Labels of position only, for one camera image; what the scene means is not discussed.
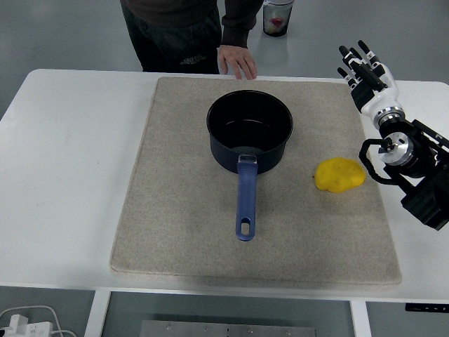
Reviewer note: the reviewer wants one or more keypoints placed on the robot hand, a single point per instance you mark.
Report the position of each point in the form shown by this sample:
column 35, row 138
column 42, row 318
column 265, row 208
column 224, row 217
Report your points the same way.
column 380, row 94

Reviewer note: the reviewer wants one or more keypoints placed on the dark bin with clear liner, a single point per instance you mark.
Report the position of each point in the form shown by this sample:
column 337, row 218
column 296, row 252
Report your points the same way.
column 277, row 21

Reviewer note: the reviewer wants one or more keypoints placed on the person's hand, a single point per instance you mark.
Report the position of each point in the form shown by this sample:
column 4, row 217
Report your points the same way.
column 238, row 59

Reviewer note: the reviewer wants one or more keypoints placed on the black table control panel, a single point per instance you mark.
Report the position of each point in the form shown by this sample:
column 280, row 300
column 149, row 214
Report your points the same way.
column 426, row 307

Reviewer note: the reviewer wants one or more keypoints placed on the person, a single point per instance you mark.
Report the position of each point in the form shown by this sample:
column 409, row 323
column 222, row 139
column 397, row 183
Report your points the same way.
column 168, row 35

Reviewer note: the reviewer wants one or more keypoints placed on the white table leg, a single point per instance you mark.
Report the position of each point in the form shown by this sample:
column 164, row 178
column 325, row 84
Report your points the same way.
column 96, row 316
column 359, row 319

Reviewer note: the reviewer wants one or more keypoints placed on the beige felt mat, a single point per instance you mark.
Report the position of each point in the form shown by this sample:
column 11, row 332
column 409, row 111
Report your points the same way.
column 182, row 217

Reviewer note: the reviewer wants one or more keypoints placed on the grey metal plate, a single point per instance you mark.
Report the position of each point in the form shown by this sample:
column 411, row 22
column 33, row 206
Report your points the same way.
column 228, row 330

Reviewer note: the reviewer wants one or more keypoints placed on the white power strip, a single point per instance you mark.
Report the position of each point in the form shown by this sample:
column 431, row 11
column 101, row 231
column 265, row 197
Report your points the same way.
column 31, row 329

